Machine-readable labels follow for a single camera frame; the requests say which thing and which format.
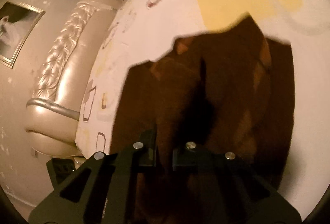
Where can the cream tufted leather headboard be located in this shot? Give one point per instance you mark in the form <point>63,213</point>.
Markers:
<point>63,77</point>

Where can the silver metal pole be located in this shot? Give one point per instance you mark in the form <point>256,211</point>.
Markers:
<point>53,107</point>

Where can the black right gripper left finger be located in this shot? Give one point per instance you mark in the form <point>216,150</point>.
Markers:
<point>103,189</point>

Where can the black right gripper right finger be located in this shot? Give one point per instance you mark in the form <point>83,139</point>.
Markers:
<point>222,188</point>

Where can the brown plaid sweater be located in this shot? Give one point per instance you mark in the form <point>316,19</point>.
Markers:
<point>226,92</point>

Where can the patterned white bed sheet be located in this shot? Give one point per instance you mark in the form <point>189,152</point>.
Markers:
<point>145,30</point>

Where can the framed wall photograph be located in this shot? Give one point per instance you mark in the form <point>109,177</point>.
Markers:
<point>17,21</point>

